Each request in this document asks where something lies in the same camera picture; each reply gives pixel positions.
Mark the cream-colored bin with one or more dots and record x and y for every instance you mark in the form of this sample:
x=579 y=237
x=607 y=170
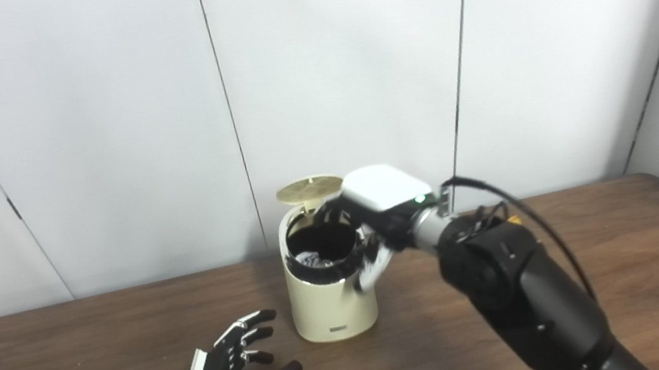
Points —
x=333 y=308

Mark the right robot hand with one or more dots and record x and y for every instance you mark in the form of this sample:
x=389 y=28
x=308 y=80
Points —
x=385 y=193

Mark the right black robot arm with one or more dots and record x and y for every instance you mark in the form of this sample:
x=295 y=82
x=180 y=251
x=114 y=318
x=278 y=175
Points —
x=529 y=299

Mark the round cream bin lid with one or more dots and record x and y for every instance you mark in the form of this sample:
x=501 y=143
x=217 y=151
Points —
x=308 y=189

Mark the black wall seam hinge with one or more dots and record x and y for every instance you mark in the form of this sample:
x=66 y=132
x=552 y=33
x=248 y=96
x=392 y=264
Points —
x=13 y=207

